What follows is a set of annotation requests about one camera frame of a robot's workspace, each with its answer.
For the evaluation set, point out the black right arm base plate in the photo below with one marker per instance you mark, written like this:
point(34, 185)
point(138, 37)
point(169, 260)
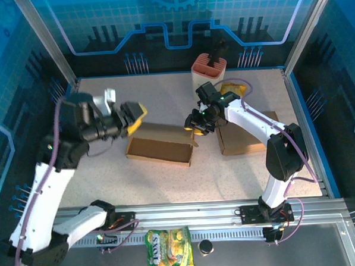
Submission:
point(250, 214)

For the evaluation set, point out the aluminium mounting rail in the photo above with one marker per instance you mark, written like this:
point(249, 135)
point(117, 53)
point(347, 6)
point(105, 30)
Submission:
point(184, 213)

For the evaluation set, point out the black controller board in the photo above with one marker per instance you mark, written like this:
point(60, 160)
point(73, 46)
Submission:
point(108, 238)
point(272, 233)

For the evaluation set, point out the aluminium frame post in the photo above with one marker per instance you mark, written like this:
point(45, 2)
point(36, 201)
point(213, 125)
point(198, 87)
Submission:
point(48, 41)
point(307, 28)

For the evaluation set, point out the green Fox's candy bag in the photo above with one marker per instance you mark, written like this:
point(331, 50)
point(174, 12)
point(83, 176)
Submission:
point(168, 249)

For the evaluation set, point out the cream knife block pink top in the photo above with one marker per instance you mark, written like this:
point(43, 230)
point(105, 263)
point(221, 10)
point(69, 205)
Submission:
point(207, 76)

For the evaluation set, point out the blue table side panel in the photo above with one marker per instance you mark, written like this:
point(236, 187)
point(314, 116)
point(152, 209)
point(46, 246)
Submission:
point(69, 89)
point(298, 88)

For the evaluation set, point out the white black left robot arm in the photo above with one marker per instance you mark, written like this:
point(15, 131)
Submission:
point(41, 205)

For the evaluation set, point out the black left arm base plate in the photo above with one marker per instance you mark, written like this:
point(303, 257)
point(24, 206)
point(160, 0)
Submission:
point(128, 215)

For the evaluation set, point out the yellow snack bag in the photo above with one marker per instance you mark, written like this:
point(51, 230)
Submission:
point(237, 89)

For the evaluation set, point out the brown cardboard mailer box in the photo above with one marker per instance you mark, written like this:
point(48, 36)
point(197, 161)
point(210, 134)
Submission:
point(157, 152)
point(240, 138)

